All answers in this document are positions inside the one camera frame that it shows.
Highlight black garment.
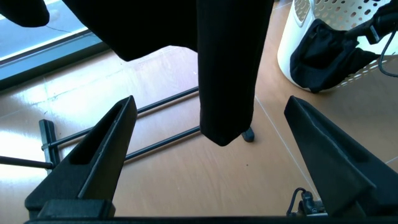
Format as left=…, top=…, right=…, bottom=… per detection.
left=289, top=18, right=382, bottom=93

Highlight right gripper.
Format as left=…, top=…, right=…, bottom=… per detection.
left=344, top=0, right=398, bottom=44

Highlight white laundry basket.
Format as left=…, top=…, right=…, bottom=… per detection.
left=277, top=0, right=398, bottom=93

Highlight window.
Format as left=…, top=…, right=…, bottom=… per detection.
left=0, top=0, right=109, bottom=91

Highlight black shorts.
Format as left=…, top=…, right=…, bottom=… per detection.
left=0, top=0, right=275, bottom=147

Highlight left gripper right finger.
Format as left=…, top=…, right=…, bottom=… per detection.
left=284, top=95, right=398, bottom=217

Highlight black clothes rack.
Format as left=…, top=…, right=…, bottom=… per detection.
left=0, top=86, right=255, bottom=170

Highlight black cable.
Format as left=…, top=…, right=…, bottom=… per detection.
left=378, top=27, right=398, bottom=78

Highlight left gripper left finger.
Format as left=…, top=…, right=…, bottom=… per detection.
left=24, top=95, right=138, bottom=218

